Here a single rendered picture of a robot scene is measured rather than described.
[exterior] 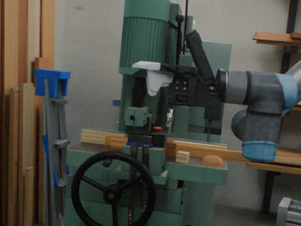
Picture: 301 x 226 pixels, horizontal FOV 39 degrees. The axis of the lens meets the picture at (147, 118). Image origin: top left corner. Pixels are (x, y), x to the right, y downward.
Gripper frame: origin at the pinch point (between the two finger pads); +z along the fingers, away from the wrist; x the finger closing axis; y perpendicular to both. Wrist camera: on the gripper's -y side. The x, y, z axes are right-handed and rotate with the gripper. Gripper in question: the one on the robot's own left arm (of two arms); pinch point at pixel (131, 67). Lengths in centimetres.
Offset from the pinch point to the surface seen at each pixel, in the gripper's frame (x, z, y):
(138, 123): 75, -2, 12
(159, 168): 54, -11, 27
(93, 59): 316, 48, -44
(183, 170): 63, -20, 28
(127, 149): 55, 1, 22
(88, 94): 321, 50, -10
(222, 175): 61, -34, 28
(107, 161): 41.8, 6.2, 25.0
